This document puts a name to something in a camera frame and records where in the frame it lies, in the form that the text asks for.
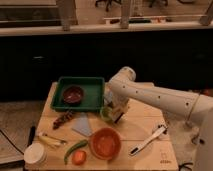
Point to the white black spatula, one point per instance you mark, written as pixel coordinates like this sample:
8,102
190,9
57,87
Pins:
160,130

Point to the green chili pepper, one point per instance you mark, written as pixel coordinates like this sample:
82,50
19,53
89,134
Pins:
73,148

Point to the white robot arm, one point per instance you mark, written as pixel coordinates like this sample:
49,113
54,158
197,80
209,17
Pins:
196,108

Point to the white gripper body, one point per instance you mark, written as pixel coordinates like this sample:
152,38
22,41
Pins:
117,111

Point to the dark brown bowl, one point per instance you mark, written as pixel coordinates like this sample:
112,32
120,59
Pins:
73,95

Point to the green plastic tray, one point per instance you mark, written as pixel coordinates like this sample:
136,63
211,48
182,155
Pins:
93,88

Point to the small green cup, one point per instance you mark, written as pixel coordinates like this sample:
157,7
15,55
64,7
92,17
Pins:
104,113

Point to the orange tomato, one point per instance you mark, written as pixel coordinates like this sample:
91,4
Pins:
79,157

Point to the brown skewer food toy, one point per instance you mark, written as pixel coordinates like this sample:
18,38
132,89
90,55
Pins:
62,119

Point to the yellow corn toy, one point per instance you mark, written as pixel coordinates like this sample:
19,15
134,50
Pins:
51,141

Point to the red orange bowl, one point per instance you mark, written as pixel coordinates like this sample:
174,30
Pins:
105,144

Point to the grey triangular cloth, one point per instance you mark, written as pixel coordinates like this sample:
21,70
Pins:
82,125

